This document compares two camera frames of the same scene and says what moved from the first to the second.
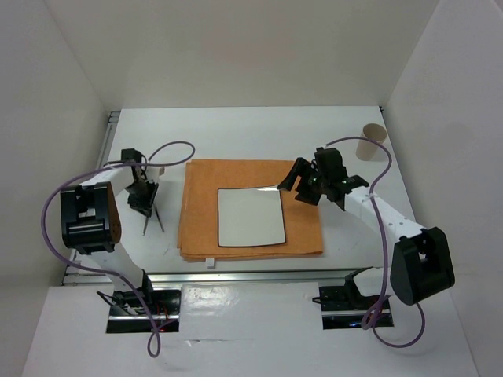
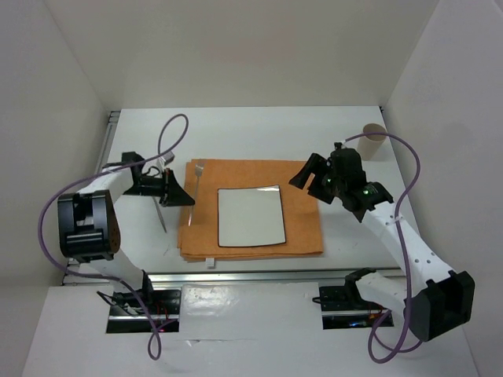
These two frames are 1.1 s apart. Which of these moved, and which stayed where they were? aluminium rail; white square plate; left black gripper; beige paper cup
Moved: left black gripper
Stayed: beige paper cup; white square plate; aluminium rail
